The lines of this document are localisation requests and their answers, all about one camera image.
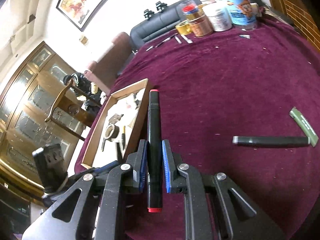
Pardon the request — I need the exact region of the black grey capped marker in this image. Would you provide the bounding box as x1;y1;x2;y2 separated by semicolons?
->
232;136;311;148

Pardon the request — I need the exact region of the black tape roll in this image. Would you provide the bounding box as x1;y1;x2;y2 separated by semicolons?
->
104;124;119;140

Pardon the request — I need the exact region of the black pen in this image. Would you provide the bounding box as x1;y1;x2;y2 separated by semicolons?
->
121;126;126;151

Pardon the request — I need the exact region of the black red capped marker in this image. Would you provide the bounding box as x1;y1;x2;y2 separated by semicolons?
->
147;89;163;213

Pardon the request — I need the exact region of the wooden chair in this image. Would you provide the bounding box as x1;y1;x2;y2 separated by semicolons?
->
44;79;101;141

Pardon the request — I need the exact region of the shallow cardboard tray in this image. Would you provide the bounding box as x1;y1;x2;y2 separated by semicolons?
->
75;79;152;173

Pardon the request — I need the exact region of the green flat pack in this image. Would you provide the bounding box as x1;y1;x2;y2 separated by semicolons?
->
289;107;319;147

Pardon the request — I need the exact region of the wooden display cabinet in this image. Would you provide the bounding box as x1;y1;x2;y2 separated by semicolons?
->
1;42;79;197

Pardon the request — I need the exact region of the maroon velvet tablecloth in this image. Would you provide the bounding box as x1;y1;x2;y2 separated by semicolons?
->
75;15;320;240

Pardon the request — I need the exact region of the person in dark jacket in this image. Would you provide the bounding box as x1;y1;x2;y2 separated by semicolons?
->
63;72;106;116

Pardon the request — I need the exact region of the brown armchair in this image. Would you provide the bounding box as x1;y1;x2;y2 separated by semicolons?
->
84;32;133;95

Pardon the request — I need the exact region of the silver pen on cloth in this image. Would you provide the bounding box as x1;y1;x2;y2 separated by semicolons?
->
180;34;193;44

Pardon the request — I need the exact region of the dark pen on cloth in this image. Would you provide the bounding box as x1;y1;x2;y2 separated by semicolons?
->
155;33;177;48

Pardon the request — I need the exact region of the orange patterned jar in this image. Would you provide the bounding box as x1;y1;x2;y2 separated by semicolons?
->
188;15;214;37

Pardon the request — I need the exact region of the yellow tape roll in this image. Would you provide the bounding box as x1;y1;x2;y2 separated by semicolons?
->
175;20;192;35

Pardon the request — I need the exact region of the blue bear labelled jar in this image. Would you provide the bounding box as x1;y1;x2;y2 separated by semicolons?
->
226;0;257;30

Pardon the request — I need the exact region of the white labelled jar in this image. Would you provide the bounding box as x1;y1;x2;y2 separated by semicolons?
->
202;2;232;32

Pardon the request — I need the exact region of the black leather sofa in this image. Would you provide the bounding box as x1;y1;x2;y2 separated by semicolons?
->
130;0;201;50

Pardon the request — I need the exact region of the left gripper handle device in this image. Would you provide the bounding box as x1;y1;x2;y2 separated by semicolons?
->
32;144;68;194

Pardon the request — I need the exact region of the small wall picture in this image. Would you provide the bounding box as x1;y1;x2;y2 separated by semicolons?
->
79;36;88;46

